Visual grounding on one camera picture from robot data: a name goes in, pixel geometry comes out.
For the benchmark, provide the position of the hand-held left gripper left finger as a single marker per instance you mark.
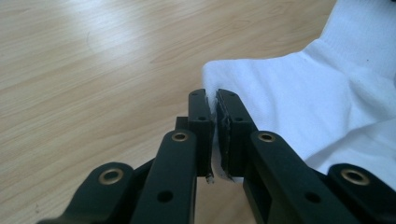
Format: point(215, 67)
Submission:
point(200, 124)

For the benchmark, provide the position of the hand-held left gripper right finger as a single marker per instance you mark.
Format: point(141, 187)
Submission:
point(232, 124)

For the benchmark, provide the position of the white sock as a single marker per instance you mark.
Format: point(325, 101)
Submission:
point(311, 93)

